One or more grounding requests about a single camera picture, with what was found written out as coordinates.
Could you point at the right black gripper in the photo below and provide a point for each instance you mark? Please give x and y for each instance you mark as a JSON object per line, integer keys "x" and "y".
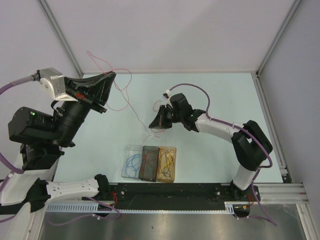
{"x": 160, "y": 121}

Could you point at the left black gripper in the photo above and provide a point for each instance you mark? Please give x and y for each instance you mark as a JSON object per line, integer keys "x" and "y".
{"x": 91, "y": 91}

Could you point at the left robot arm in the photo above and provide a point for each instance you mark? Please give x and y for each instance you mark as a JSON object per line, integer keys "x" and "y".
{"x": 43, "y": 138}

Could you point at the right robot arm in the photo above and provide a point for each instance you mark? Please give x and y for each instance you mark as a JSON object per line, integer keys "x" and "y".
{"x": 250, "y": 144}

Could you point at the amber plastic bin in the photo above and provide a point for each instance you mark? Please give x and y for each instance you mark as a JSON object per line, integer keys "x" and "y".
{"x": 166, "y": 164}

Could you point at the dark grey plastic bin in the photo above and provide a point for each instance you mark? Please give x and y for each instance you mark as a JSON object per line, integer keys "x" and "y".
{"x": 150, "y": 161}

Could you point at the clear plastic bin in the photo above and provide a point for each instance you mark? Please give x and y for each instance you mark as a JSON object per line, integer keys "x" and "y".
{"x": 132, "y": 162}

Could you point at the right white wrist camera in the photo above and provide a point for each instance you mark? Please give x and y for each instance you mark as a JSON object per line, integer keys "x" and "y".
{"x": 167, "y": 94}

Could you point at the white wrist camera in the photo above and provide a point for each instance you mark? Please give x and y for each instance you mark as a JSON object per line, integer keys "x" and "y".
{"x": 167, "y": 94}
{"x": 53, "y": 84}

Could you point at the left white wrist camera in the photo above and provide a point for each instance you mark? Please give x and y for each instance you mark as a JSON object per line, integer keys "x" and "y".
{"x": 53, "y": 84}

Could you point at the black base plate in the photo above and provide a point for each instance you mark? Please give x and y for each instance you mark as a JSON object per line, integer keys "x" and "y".
{"x": 173, "y": 196}

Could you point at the left aluminium corner post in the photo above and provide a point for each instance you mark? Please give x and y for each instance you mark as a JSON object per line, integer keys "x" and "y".
{"x": 50, "y": 17}

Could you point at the aluminium corner post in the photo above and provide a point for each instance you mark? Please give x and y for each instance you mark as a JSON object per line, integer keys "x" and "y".
{"x": 50, "y": 17}
{"x": 279, "y": 34}

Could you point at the aluminium frame rail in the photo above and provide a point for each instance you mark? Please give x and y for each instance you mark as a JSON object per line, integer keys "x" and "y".
{"x": 282, "y": 193}

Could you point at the right aluminium corner post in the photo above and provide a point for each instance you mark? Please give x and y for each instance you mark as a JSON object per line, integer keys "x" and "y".
{"x": 279, "y": 34}

